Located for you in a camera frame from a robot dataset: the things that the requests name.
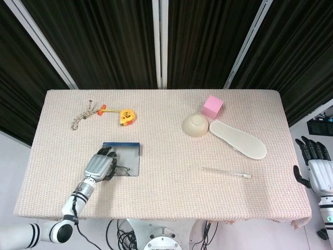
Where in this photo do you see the yellow tape measure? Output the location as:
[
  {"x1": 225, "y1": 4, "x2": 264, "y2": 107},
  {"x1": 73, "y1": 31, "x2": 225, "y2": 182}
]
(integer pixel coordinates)
[{"x1": 104, "y1": 109, "x2": 136, "y2": 127}]

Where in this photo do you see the beige upturned bowl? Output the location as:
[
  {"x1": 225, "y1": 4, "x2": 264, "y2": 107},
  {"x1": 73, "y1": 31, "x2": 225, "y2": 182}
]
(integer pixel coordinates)
[{"x1": 182, "y1": 113, "x2": 209, "y2": 138}]

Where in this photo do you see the grey clear plastic pouch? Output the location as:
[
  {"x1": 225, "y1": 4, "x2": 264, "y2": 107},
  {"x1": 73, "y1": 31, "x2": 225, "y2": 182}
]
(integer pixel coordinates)
[{"x1": 101, "y1": 142, "x2": 142, "y2": 178}]

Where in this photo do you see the black pleated curtain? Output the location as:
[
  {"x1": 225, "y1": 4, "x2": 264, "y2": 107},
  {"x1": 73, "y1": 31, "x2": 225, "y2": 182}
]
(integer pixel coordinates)
[{"x1": 0, "y1": 0, "x2": 333, "y2": 146}]

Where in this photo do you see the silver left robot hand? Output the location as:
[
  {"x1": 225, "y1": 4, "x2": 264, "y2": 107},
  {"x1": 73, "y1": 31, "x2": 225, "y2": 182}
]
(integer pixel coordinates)
[{"x1": 83, "y1": 146, "x2": 118, "y2": 182}]

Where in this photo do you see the white frame post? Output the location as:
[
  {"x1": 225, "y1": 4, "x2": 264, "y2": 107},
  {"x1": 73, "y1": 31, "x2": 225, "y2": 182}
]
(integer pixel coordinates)
[
  {"x1": 152, "y1": 0, "x2": 169, "y2": 89},
  {"x1": 10, "y1": 0, "x2": 78, "y2": 89},
  {"x1": 223, "y1": 0, "x2": 274, "y2": 89}
]

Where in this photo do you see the braided beige rope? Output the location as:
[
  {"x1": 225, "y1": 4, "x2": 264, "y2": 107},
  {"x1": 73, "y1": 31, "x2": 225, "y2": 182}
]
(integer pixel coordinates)
[{"x1": 70, "y1": 99, "x2": 97, "y2": 130}]

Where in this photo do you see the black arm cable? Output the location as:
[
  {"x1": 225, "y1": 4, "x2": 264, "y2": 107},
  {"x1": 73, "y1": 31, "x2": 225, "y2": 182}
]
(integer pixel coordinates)
[{"x1": 72, "y1": 191, "x2": 104, "y2": 250}]

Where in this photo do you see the pink foam cube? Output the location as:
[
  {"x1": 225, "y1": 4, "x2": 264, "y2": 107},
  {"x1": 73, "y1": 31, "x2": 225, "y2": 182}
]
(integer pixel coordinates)
[{"x1": 201, "y1": 95, "x2": 224, "y2": 120}]

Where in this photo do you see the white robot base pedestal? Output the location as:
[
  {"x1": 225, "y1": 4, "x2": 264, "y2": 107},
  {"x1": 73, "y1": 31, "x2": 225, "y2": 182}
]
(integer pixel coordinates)
[{"x1": 127, "y1": 218, "x2": 201, "y2": 250}]

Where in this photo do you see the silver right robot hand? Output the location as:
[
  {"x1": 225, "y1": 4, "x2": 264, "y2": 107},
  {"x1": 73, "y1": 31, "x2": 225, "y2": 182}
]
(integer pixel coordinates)
[{"x1": 293, "y1": 135, "x2": 333, "y2": 196}]

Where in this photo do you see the clear glass test tube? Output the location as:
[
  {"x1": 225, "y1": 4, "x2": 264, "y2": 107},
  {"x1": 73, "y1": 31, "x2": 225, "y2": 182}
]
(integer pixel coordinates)
[{"x1": 202, "y1": 167, "x2": 252, "y2": 179}]

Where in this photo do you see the black equipment with screens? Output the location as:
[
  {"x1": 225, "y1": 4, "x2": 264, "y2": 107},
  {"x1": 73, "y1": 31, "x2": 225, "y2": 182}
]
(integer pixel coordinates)
[{"x1": 306, "y1": 111, "x2": 333, "y2": 136}]

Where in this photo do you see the table with beige tablecloth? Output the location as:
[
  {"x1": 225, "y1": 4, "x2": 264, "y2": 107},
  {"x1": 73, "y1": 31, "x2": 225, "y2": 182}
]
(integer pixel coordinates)
[{"x1": 13, "y1": 89, "x2": 312, "y2": 230}]

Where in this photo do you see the black cable bundle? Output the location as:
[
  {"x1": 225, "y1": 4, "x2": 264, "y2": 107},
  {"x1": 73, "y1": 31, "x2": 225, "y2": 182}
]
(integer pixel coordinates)
[
  {"x1": 191, "y1": 220, "x2": 220, "y2": 250},
  {"x1": 106, "y1": 219, "x2": 140, "y2": 250}
]

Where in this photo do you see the white shoe insole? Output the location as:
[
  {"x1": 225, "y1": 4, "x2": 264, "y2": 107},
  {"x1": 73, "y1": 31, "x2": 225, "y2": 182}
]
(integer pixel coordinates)
[{"x1": 209, "y1": 120, "x2": 267, "y2": 160}]

